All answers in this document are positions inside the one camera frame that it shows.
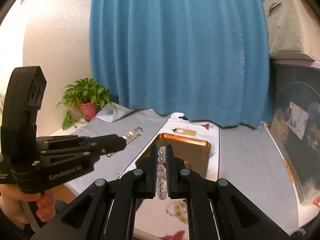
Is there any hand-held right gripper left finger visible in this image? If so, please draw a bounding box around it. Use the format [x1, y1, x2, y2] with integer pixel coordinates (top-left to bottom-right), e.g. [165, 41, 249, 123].
[32, 144, 158, 240]

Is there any green plant in red pot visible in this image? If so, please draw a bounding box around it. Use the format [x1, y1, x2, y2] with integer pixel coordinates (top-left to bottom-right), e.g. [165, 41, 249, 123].
[56, 77, 116, 131]

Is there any dark storage box purple lid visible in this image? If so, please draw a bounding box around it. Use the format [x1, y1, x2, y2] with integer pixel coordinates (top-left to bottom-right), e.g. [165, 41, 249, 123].
[269, 59, 320, 207]

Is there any clear bead bracelet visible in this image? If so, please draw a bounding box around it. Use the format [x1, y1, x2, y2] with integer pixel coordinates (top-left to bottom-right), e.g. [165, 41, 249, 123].
[156, 145, 168, 201]

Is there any beige fabric storage bag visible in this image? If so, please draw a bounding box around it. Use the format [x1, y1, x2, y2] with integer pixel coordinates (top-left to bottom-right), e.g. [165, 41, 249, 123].
[262, 0, 320, 61]

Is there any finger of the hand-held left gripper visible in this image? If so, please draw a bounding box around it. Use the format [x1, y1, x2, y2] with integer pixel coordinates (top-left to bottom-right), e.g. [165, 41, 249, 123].
[39, 134, 127, 172]
[37, 134, 101, 151]

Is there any silver metal clasp chain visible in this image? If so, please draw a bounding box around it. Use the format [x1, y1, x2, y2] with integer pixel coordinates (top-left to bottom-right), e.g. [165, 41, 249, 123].
[106, 127, 144, 158]

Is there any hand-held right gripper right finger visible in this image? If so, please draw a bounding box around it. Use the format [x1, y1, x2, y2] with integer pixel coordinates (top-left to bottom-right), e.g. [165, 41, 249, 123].
[166, 144, 291, 240]

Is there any white label sticker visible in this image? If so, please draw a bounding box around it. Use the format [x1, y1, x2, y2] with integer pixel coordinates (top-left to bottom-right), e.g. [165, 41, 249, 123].
[287, 101, 311, 141]

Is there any person's left hand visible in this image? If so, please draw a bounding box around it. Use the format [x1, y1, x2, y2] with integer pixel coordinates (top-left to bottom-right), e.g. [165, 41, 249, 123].
[0, 182, 57, 225]

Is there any copper metal tray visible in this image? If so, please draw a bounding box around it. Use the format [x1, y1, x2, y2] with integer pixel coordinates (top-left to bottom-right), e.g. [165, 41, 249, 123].
[135, 133, 212, 181]

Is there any blue curtain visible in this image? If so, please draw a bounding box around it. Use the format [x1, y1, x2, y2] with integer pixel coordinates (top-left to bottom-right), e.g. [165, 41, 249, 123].
[89, 0, 275, 128]

